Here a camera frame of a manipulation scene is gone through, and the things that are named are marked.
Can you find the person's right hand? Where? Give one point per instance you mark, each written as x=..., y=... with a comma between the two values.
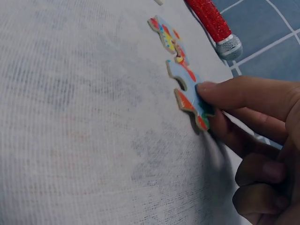
x=269, y=112

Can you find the person's right thumb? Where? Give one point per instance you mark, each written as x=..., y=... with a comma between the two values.
x=243, y=96

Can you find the blue and orange puzzle piece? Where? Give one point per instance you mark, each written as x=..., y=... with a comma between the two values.
x=187, y=98

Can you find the red glitter toy microphone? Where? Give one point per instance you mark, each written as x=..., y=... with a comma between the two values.
x=212, y=18

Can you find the red and yellow puzzle piece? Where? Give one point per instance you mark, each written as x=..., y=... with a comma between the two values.
x=169, y=38

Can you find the pale puzzle piece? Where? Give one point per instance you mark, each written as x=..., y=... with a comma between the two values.
x=159, y=2

